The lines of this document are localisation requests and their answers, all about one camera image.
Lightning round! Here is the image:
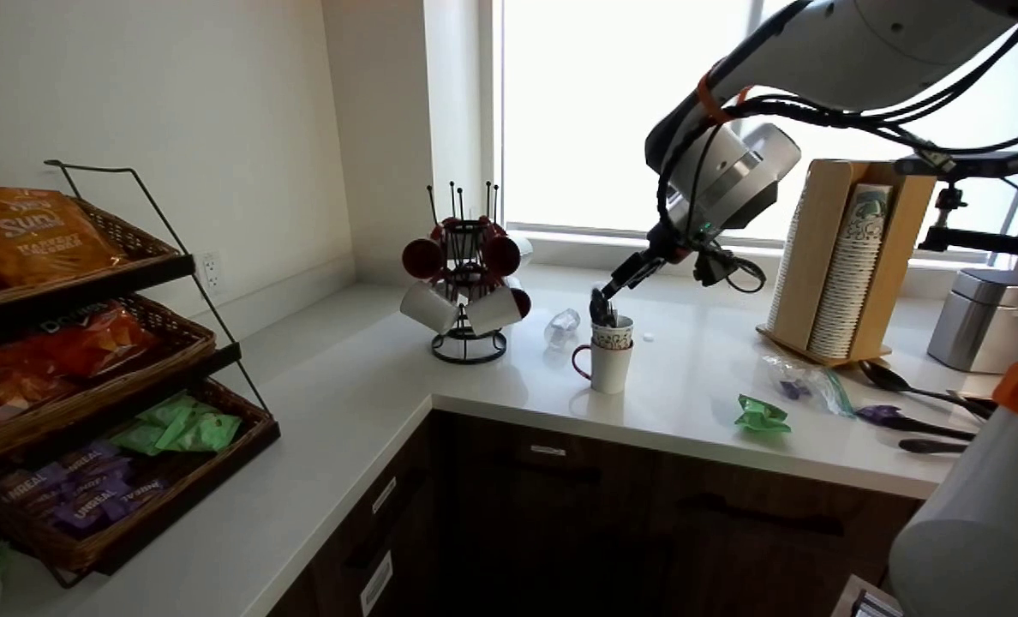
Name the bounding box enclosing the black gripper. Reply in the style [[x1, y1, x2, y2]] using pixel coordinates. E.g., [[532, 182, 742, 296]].
[[638, 215, 719, 289]]

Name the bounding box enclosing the wooden cup dispenser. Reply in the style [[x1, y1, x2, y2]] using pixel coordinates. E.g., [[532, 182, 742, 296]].
[[757, 155, 942, 370]]

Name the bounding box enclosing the paper cup stack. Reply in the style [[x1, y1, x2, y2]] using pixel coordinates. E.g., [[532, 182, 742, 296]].
[[808, 182, 896, 363]]

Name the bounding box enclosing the black marker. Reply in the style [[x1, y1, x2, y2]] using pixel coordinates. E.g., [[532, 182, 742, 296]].
[[584, 284, 618, 328]]

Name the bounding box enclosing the clear glass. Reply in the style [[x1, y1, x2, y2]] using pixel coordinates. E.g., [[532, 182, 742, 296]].
[[541, 304, 584, 348]]

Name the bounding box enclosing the white mug red interior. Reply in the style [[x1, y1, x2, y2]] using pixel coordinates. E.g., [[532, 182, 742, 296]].
[[479, 228, 536, 280], [470, 280, 534, 332], [397, 233, 448, 280], [397, 276, 460, 339]]

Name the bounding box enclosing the bright window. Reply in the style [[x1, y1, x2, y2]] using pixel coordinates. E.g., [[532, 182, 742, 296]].
[[494, 0, 1018, 249]]

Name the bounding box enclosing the small purple packet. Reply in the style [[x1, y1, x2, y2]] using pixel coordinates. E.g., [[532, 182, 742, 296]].
[[774, 363, 818, 406]]

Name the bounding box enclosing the pale teal packet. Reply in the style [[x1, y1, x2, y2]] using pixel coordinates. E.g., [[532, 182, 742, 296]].
[[818, 370, 860, 422]]

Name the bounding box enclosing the black plastic spoon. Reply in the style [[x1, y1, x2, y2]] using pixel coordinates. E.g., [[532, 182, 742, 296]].
[[895, 434, 973, 459], [852, 356, 1000, 422]]

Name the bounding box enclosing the purple plastic spoon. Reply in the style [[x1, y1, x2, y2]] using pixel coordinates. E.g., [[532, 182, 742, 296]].
[[852, 401, 980, 447]]

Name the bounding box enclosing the dark wood cabinet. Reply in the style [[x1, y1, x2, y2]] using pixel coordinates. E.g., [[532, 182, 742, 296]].
[[262, 407, 928, 617]]

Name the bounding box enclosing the grey metal canister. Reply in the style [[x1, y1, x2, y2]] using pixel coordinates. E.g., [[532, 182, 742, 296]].
[[924, 268, 1018, 370]]

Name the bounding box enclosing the white container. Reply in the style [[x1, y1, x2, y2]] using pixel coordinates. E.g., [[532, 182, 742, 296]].
[[965, 284, 1018, 376]]

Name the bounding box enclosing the green snack packet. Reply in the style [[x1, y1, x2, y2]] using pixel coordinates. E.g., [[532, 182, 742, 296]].
[[105, 392, 196, 459], [174, 407, 247, 457]]

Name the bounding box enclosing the brown wicker basket tray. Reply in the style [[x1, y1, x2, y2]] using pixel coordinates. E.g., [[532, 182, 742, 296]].
[[0, 200, 197, 336], [0, 376, 284, 578], [0, 292, 244, 464]]

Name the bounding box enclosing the purple snack packet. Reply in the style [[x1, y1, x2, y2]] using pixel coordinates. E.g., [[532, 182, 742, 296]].
[[47, 477, 170, 543], [0, 443, 132, 508]]

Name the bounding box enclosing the white cup with handle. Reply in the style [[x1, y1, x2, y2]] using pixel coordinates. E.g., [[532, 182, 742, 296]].
[[567, 315, 638, 396]]

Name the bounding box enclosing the black wire mug rack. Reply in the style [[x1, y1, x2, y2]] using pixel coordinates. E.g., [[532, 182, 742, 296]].
[[397, 179, 534, 367]]

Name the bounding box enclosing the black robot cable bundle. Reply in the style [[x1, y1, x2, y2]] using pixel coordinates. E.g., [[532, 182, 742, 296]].
[[648, 14, 1018, 249]]

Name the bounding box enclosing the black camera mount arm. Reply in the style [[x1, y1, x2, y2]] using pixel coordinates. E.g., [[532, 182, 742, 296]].
[[895, 147, 1018, 262]]

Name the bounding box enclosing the grey metal stand frame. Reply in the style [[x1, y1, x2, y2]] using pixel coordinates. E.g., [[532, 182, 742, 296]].
[[829, 572, 908, 617]]

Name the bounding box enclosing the black wire snack stand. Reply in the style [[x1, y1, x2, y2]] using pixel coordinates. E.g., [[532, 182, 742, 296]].
[[0, 156, 284, 593]]

